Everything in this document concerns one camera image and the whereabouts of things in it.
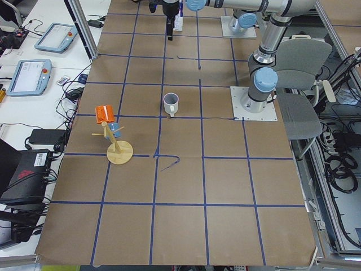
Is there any orange box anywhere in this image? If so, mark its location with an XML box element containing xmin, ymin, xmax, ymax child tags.
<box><xmin>95</xmin><ymin>105</ymin><xmax>115</xmax><ymax>124</ymax></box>

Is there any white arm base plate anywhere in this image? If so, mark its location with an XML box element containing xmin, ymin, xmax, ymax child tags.
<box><xmin>230</xmin><ymin>86</ymin><xmax>278</xmax><ymax>121</ymax></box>

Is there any blue teach pendant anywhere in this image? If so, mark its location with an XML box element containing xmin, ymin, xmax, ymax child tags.
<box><xmin>34</xmin><ymin>23</ymin><xmax>78</xmax><ymax>53</ymax></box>
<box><xmin>6</xmin><ymin>59</ymin><xmax>52</xmax><ymax>97</ymax></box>

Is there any blue white milk carton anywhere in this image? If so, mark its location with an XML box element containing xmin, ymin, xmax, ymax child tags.
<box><xmin>173</xmin><ymin>15</ymin><xmax>183</xmax><ymax>32</ymax></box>

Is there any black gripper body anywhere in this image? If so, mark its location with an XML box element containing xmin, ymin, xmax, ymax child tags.
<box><xmin>148</xmin><ymin>0</ymin><xmax>180</xmax><ymax>16</ymax></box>

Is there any black power adapter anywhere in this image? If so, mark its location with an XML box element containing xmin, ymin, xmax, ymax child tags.
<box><xmin>29</xmin><ymin>129</ymin><xmax>65</xmax><ymax>145</ymax></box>

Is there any lower blue teach pendant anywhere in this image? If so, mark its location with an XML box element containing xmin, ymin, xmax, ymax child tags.
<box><xmin>6</xmin><ymin>59</ymin><xmax>52</xmax><ymax>97</ymax></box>

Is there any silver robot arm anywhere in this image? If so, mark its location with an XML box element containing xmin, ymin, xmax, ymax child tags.
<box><xmin>230</xmin><ymin>9</ymin><xmax>257</xmax><ymax>33</ymax></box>
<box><xmin>185</xmin><ymin>0</ymin><xmax>315</xmax><ymax>113</ymax></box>

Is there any wooden mug tree stand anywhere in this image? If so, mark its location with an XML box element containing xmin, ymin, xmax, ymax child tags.
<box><xmin>91</xmin><ymin>122</ymin><xmax>133</xmax><ymax>165</ymax></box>

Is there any grey office chair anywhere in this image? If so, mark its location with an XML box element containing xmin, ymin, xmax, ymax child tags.
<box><xmin>273</xmin><ymin>35</ymin><xmax>336</xmax><ymax>160</ymax></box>

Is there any small remote control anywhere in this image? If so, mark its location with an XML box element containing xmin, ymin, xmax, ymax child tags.
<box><xmin>56</xmin><ymin>75</ymin><xmax>71</xmax><ymax>86</ymax></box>

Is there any black power brick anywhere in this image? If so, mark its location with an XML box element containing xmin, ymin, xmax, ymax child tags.
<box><xmin>87</xmin><ymin>19</ymin><xmax>104</xmax><ymax>28</ymax></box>

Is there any aluminium frame post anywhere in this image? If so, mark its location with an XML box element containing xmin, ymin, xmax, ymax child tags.
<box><xmin>64</xmin><ymin>0</ymin><xmax>99</xmax><ymax>60</ymax></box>

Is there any grey cup with handle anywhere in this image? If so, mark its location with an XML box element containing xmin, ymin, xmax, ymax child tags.
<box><xmin>163</xmin><ymin>93</ymin><xmax>179</xmax><ymax>117</ymax></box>

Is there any black red computer box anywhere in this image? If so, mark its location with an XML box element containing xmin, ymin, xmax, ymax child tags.
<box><xmin>1</xmin><ymin>140</ymin><xmax>52</xmax><ymax>212</ymax></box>

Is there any brown paper table cover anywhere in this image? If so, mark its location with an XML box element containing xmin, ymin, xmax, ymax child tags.
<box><xmin>36</xmin><ymin>1</ymin><xmax>315</xmax><ymax>266</ymax></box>

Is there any upper blue teach pendant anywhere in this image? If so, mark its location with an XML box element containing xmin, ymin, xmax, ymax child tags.
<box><xmin>34</xmin><ymin>23</ymin><xmax>78</xmax><ymax>53</ymax></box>

